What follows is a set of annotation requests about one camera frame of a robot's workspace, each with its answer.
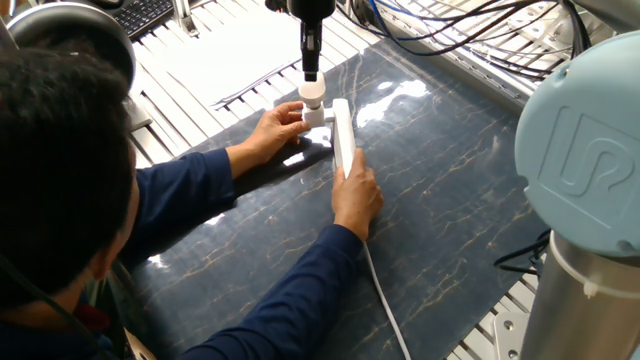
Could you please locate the thin black cable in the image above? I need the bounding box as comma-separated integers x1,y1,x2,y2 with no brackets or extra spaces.
0,254,109,360

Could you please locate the black keyboard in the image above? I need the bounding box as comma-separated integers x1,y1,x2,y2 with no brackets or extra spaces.
107,0,176,41

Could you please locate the left forearm blue sleeve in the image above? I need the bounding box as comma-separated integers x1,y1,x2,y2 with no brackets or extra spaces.
119,147,237,271

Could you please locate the black cable loop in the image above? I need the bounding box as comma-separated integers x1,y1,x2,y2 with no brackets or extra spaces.
493,228,552,277

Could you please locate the white power strip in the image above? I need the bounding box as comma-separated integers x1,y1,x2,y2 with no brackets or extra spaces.
331,97,357,179

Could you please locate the white paper stack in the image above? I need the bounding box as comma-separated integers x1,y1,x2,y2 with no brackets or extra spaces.
149,9,321,109

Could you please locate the white bulb holder adapter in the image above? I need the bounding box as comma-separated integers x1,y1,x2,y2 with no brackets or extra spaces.
301,102,336,129

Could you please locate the white LED bulb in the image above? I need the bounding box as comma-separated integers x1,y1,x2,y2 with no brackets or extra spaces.
297,72,327,110

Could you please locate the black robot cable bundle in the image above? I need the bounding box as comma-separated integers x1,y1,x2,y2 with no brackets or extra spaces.
337,0,591,81

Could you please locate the dark blue marble mat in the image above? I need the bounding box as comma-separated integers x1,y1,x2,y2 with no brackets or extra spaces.
127,39,551,360

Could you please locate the person's right hand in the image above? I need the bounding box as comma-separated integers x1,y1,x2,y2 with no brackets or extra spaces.
331,147,385,243

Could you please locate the white power strip cable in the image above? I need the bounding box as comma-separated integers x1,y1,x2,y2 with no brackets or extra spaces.
362,242,412,360

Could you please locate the right forearm blue sleeve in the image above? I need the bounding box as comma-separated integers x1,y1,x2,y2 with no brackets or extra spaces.
177,223,365,360

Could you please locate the aluminium post with bracket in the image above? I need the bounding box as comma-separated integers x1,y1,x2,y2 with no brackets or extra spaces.
172,0,201,39

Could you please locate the person's left hand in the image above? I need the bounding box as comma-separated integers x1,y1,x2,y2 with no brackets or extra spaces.
225,100,312,180

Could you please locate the black ring-shaped device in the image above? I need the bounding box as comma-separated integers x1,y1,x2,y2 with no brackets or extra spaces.
7,2,154,134

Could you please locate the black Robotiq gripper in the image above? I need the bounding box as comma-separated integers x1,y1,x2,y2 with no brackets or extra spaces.
287,0,337,83

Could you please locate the aluminium corner bracket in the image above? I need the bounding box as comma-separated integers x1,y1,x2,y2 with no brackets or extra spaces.
492,310,529,360

